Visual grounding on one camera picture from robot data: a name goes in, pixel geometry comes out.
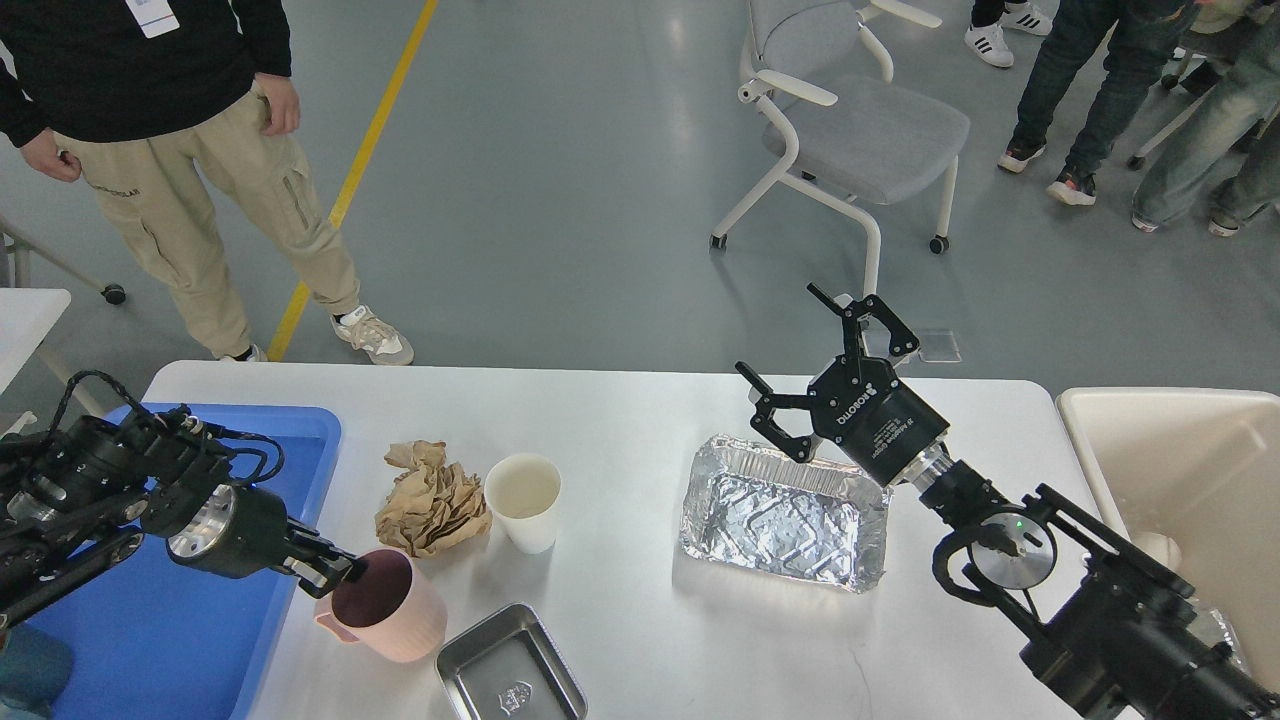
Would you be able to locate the white side table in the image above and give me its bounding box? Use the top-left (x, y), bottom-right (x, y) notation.
top-left (1, 288), bottom-right (73, 391)

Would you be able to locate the person with striped sneakers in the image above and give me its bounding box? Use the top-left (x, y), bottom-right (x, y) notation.
top-left (963, 0), bottom-right (1053, 69)

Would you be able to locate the pink ribbed mug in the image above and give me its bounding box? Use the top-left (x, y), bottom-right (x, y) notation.
top-left (314, 547), bottom-right (448, 664)

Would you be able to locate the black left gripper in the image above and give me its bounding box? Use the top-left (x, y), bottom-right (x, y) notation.
top-left (166, 484), bottom-right (367, 600)

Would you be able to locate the person in khaki trousers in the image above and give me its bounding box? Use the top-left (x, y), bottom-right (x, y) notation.
top-left (1, 1), bottom-right (415, 366)

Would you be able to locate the beige plastic bin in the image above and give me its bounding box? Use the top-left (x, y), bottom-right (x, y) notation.
top-left (1057, 387), bottom-right (1279, 688)

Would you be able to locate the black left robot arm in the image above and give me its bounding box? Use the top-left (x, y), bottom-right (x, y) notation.
top-left (1, 377), bottom-right (369, 630)

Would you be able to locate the stainless steel rectangular tray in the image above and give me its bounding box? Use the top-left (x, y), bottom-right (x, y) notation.
top-left (436, 603), bottom-right (588, 719)

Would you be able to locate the crumpled brown paper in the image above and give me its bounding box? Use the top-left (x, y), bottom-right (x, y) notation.
top-left (374, 439), bottom-right (493, 559)

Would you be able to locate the person in dark jeans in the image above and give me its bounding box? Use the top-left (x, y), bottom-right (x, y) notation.
top-left (997, 0), bottom-right (1201, 208)

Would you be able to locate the person in light jeans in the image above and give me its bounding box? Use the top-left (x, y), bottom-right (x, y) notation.
top-left (1130, 15), bottom-right (1279, 237)

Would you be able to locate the grey white office chair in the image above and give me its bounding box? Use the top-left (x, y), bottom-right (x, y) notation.
top-left (709, 1), bottom-right (970, 293)

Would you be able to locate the aluminium foil tray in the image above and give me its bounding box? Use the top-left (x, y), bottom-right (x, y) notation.
top-left (678, 436), bottom-right (891, 593)

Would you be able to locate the blue plastic tray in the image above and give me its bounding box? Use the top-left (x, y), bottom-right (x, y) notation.
top-left (22, 404), bottom-right (342, 719)

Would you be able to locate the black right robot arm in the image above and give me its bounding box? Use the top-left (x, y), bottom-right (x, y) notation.
top-left (735, 284), bottom-right (1277, 719)

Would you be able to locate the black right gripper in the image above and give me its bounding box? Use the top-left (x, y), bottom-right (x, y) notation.
top-left (735, 283), bottom-right (952, 489)

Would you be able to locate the white paper cup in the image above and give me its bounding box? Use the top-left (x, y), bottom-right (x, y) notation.
top-left (484, 454), bottom-right (562, 555)

